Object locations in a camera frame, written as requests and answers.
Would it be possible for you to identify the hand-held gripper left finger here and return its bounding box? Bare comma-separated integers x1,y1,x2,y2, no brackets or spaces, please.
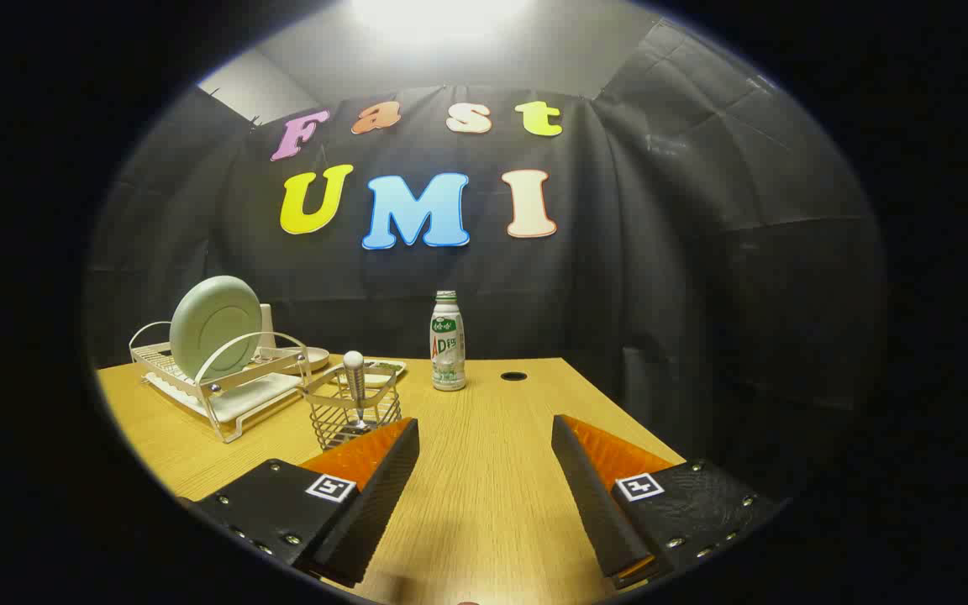
188,418,419,587

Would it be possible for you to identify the white divided tray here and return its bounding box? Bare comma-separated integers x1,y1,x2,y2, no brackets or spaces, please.
341,360,408,387

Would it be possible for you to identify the pale green plate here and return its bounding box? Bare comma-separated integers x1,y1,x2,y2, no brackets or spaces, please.
169,276,263,381

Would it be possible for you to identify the spoon with patterned handle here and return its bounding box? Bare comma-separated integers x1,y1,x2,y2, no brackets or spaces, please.
343,351,367,429

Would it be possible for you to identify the metal wire basket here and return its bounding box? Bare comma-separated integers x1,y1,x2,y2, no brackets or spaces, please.
297,361,403,452

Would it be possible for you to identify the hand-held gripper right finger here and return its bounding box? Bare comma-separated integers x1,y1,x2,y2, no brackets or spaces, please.
551,414,781,589

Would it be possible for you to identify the black backdrop cloth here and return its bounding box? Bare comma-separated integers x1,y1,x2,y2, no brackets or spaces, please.
85,21,884,505

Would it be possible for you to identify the white drip tray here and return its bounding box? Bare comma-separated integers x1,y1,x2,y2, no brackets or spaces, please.
145,370,304,424

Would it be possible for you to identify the white drink bottle green cap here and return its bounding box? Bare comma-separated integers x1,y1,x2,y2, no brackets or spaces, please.
429,291,467,392

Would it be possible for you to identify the white wire dish rack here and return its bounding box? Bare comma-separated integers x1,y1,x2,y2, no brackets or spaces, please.
129,322,313,444

